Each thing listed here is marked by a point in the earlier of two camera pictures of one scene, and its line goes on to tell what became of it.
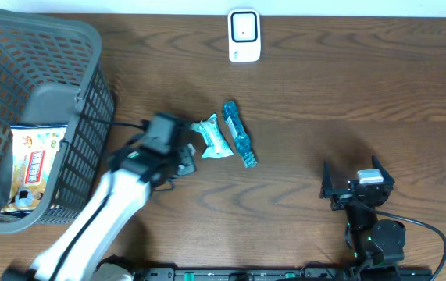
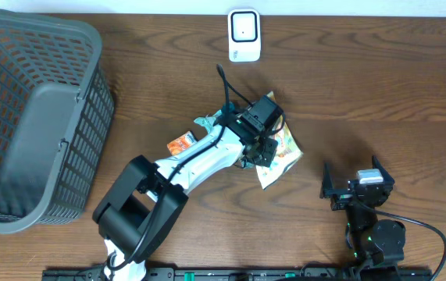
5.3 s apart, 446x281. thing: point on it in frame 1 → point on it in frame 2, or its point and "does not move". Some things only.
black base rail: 338,273 does not move
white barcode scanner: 244,35 does not move
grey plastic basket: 30,71 does not move
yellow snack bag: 34,154 → 287,152
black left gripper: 190,161 → 269,156
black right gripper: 342,196 does not move
